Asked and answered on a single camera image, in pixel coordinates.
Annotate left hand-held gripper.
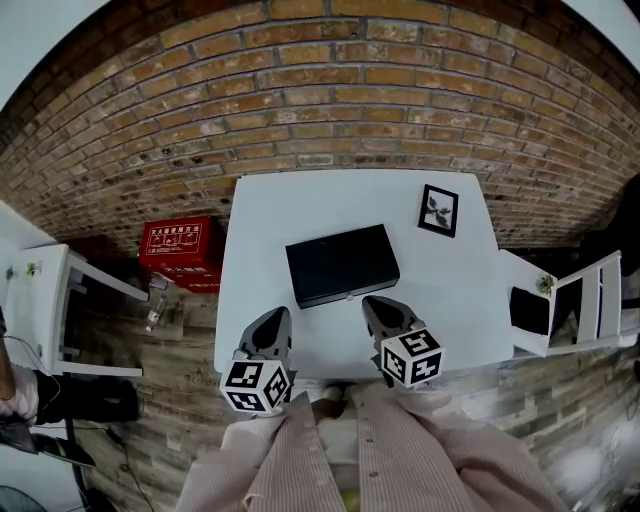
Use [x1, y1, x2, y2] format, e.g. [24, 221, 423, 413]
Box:
[219, 306, 295, 415]

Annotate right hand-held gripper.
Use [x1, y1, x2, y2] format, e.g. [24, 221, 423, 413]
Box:
[360, 294, 446, 390]

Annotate person's left forearm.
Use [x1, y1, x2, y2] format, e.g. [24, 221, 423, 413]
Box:
[187, 392, 314, 512]

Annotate person's right forearm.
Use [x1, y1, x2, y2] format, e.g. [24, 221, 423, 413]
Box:
[397, 383, 569, 512]

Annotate person's khaki trousers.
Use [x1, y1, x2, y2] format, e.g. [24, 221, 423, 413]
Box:
[312, 397, 357, 424]

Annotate clear plastic bottle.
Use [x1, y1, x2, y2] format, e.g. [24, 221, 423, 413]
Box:
[145, 294, 169, 333]

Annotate red fire equipment box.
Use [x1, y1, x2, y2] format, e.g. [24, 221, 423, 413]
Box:
[137, 215, 225, 294]

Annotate black cloth pouch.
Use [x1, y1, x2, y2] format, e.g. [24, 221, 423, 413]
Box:
[508, 285, 552, 338]

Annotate person's pink striped shirt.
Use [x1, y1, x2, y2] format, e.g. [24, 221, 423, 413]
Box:
[244, 384, 466, 512]

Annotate white wooden chair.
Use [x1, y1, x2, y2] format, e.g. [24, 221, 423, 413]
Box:
[496, 248, 625, 358]

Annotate white side table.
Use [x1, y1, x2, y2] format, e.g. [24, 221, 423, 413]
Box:
[0, 199, 151, 378]

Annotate black stool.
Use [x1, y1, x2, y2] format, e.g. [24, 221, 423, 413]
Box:
[28, 431, 97, 470]

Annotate black office chair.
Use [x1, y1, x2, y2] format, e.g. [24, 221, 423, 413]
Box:
[578, 171, 640, 282]

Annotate black floor fan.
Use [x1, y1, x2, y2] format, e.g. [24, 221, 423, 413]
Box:
[0, 484, 49, 512]

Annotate black picture frame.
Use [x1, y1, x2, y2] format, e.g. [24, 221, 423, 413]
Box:
[416, 183, 460, 239]

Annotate black floor cable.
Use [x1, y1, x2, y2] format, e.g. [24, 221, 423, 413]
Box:
[104, 427, 151, 512]

